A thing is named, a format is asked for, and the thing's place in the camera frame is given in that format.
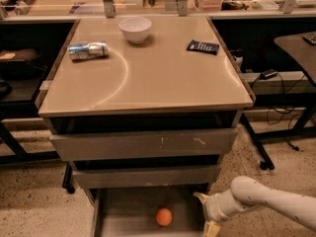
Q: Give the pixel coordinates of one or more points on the orange fruit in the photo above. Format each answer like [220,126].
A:
[164,216]

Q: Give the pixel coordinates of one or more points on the open bottom grey drawer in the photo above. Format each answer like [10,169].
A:
[131,212]

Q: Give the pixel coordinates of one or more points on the dark blue snack packet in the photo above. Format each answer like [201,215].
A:
[203,47]

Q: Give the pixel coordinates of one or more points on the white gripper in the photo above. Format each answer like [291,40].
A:
[213,206]

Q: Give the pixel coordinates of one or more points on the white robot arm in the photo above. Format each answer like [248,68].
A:
[245,194]

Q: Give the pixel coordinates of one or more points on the grey drawer cabinet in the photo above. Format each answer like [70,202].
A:
[152,86]

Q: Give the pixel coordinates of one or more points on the black power adapter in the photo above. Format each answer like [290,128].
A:
[268,74]

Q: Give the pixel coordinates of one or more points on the black table leg frame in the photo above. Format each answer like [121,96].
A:
[298,131]

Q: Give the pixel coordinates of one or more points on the middle grey drawer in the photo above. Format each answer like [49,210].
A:
[146,177]

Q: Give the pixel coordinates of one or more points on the dark round side table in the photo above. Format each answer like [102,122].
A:
[302,48]

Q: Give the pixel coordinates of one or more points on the top grey drawer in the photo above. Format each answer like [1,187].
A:
[143,144]

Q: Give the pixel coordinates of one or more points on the crushed blue silver can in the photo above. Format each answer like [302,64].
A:
[88,50]

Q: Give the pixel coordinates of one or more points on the white bowl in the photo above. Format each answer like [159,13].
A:
[135,30]

